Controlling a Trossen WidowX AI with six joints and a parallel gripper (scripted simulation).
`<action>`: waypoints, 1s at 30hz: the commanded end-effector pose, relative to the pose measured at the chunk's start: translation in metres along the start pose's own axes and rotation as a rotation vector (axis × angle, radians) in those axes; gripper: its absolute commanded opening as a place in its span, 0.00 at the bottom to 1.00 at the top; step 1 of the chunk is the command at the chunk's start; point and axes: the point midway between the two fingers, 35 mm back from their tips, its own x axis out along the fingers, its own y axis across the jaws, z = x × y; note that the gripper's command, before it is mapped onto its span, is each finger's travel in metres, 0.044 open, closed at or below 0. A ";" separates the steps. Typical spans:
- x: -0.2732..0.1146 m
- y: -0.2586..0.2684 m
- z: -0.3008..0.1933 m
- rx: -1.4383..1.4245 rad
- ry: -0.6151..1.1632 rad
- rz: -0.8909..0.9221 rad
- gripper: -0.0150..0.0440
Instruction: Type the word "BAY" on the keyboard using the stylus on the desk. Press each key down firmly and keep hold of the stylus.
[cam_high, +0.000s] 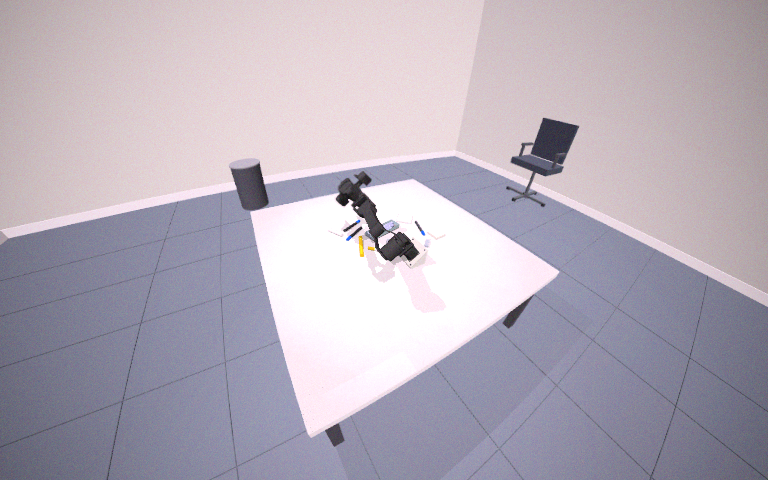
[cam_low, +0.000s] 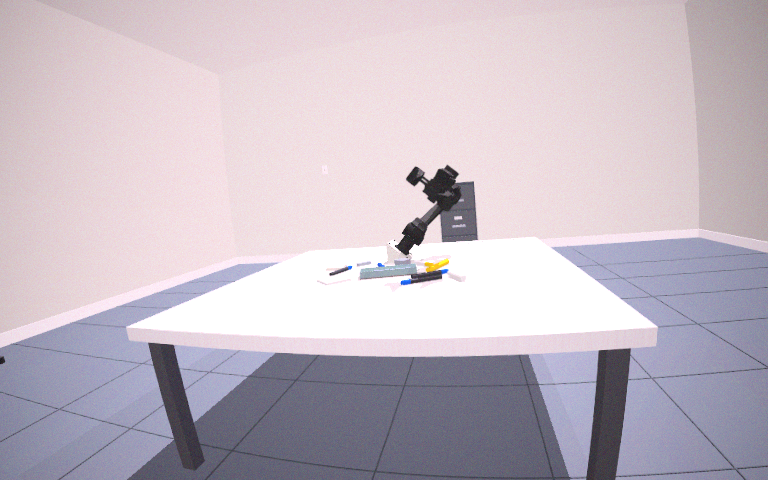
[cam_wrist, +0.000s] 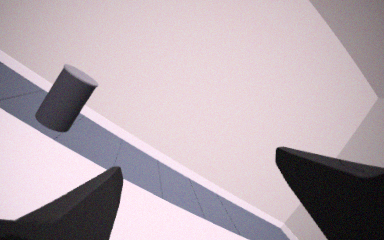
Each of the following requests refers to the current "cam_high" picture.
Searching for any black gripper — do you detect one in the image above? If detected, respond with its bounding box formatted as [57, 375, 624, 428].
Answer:
[336, 171, 371, 207]

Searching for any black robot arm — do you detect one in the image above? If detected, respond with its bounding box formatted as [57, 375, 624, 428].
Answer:
[338, 178, 420, 262]

